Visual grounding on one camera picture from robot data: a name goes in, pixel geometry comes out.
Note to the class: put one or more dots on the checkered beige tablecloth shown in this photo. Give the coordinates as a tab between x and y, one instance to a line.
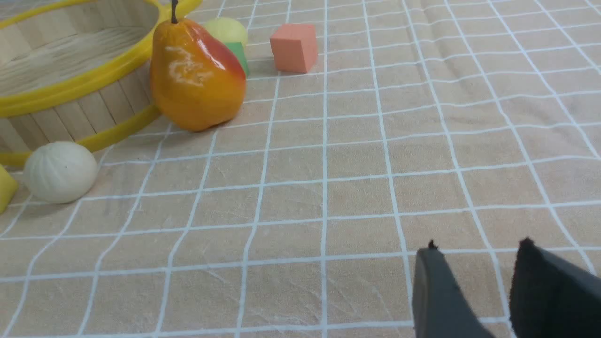
474	123

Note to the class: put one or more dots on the green cube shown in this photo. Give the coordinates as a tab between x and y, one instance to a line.
238	50

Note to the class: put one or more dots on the bamboo steamer tray yellow rim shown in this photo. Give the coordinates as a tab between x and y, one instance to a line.
77	70

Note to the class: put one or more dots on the white bun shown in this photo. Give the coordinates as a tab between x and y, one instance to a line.
60	172

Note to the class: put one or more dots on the salmon pink cube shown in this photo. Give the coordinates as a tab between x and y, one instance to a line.
294	47

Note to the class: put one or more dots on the yellow bun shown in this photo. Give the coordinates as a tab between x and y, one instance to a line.
227	30

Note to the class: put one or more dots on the orange red toy pear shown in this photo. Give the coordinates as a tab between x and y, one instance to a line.
197	82

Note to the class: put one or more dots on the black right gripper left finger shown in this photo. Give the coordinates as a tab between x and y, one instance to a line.
439	307

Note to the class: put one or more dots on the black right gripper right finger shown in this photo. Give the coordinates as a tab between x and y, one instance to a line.
551	297

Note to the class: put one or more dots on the yellow cube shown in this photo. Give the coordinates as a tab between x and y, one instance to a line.
8	188

